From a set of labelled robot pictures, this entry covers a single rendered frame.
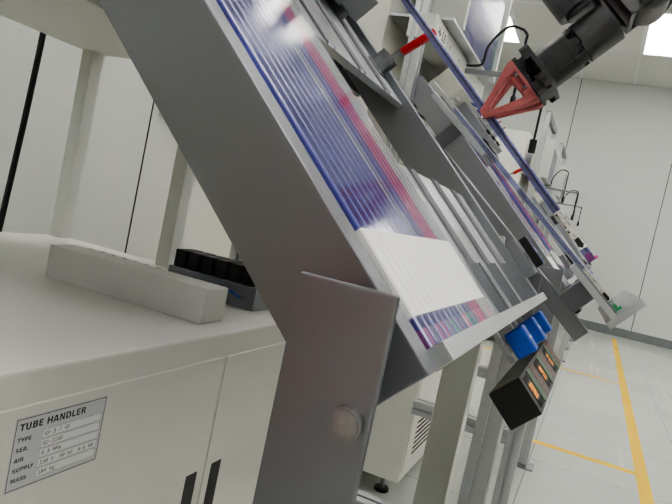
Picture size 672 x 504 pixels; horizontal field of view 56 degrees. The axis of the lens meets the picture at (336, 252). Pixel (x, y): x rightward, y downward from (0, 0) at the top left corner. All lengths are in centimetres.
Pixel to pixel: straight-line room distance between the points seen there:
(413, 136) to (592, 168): 748
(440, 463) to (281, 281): 98
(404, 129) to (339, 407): 80
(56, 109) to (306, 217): 244
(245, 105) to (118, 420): 38
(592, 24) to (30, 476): 82
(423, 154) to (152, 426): 59
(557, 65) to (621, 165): 758
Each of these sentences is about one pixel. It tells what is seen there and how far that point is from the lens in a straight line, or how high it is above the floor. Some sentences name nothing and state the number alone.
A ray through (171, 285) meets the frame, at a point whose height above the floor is 66.
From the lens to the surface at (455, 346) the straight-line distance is 36.
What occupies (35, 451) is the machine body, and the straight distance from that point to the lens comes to 60.
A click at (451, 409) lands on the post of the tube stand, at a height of 46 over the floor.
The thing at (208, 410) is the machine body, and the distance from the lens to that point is 80.
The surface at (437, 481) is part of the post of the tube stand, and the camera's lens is 131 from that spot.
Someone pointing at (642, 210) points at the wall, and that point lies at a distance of 844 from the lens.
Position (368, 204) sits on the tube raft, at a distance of 42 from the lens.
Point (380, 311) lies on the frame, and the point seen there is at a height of 75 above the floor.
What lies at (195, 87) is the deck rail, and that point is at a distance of 40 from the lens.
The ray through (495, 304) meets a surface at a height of 73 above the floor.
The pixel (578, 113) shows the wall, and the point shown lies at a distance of 861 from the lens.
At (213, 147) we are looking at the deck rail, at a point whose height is 81.
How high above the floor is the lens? 79
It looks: 4 degrees down
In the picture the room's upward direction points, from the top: 12 degrees clockwise
